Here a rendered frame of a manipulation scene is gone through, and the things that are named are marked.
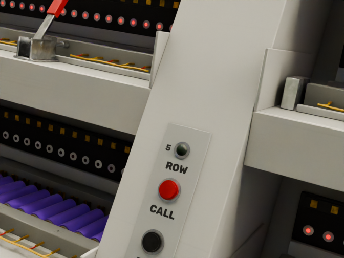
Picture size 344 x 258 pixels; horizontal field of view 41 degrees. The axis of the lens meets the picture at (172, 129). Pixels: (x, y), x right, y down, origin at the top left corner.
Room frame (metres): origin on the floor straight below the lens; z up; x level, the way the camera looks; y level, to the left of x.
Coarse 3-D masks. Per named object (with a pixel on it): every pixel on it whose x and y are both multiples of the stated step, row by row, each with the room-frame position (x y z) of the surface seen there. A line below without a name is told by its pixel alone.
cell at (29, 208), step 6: (48, 198) 0.56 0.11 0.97; (54, 198) 0.57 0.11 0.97; (60, 198) 0.57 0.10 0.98; (30, 204) 0.54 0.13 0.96; (36, 204) 0.54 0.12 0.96; (42, 204) 0.55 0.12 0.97; (48, 204) 0.56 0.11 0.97; (24, 210) 0.53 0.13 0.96; (30, 210) 0.53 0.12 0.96; (36, 210) 0.54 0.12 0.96
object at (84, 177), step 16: (0, 144) 0.67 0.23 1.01; (16, 160) 0.66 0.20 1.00; (32, 160) 0.65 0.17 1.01; (48, 160) 0.63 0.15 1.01; (64, 176) 0.62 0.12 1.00; (80, 176) 0.61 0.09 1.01; (96, 176) 0.60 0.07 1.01; (112, 192) 0.59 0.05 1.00; (0, 240) 0.49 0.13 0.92; (0, 256) 0.46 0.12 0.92; (16, 256) 0.47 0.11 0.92; (32, 256) 0.47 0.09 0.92; (80, 256) 0.38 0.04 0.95
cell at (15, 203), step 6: (36, 192) 0.57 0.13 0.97; (42, 192) 0.58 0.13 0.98; (48, 192) 0.58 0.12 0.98; (18, 198) 0.55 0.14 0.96; (24, 198) 0.55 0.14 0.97; (30, 198) 0.56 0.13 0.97; (36, 198) 0.57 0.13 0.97; (42, 198) 0.57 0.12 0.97; (12, 204) 0.54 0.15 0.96; (18, 204) 0.54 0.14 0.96; (24, 204) 0.55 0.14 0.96
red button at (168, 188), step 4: (168, 180) 0.37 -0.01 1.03; (164, 184) 0.37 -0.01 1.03; (168, 184) 0.37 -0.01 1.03; (172, 184) 0.37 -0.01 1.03; (176, 184) 0.37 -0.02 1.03; (160, 188) 0.37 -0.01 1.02; (164, 188) 0.37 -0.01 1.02; (168, 188) 0.37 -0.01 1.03; (172, 188) 0.37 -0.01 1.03; (176, 188) 0.37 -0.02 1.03; (160, 192) 0.37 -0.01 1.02; (164, 192) 0.37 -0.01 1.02; (168, 192) 0.37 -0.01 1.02; (172, 192) 0.37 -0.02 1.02; (176, 192) 0.37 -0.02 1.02; (164, 196) 0.37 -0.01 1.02; (168, 196) 0.37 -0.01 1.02; (172, 196) 0.37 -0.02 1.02
